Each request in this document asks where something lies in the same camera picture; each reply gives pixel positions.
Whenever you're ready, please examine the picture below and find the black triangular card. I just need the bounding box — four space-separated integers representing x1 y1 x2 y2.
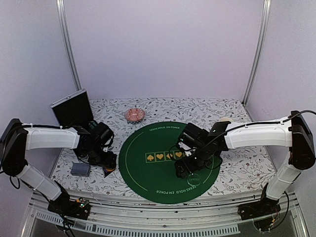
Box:
102 170 112 178

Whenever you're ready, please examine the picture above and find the aluminium frame post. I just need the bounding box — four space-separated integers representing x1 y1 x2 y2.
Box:
56 0 82 90
242 0 272 107

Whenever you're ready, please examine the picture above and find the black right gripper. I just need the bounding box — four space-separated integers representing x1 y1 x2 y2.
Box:
174 144 212 179

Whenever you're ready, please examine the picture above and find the clear acrylic dealer button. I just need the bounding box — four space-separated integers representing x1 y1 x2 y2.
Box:
187 173 201 186

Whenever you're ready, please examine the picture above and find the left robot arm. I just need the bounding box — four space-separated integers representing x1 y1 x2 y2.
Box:
0 118 117 215

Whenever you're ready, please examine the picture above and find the aluminium table front rail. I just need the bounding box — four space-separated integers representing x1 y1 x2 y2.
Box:
21 191 312 237

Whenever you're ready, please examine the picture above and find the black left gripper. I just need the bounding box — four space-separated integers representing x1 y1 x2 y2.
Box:
84 144 117 169

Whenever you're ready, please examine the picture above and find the round green poker mat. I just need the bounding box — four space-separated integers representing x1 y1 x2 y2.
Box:
118 122 220 204

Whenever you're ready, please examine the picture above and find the blue playing card deck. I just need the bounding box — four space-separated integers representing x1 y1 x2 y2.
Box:
70 163 90 177

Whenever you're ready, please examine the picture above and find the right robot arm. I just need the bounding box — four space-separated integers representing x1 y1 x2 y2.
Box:
174 110 316 216

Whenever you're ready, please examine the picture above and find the right aluminium frame post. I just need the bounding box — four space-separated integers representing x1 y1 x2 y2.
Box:
242 0 272 107

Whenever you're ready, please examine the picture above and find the left aluminium frame post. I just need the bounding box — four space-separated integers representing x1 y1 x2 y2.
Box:
56 0 82 90

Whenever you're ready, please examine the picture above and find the aluminium poker chip case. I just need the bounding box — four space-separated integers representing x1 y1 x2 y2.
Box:
50 89 94 126

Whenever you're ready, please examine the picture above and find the red patterned bowl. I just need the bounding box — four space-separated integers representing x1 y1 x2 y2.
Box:
124 108 145 123

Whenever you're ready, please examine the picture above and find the right arm base controller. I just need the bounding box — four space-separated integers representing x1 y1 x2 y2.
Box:
237 201 281 232

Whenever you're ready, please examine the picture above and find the cream ceramic mug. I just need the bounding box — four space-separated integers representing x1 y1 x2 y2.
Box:
219 117 234 123

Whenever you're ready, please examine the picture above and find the floral white tablecloth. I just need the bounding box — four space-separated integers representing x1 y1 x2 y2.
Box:
51 98 276 202

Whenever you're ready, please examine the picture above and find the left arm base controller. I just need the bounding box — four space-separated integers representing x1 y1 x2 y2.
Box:
47 197 91 220

